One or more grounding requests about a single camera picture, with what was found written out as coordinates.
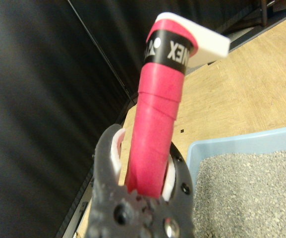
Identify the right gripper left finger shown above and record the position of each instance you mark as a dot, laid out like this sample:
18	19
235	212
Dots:
105	178

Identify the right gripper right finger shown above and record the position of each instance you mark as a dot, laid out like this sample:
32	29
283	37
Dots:
182	198

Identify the blue litter tray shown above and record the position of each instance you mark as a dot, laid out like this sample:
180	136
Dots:
244	186

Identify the black curtain stand pole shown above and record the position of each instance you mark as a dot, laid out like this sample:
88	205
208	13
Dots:
101	49

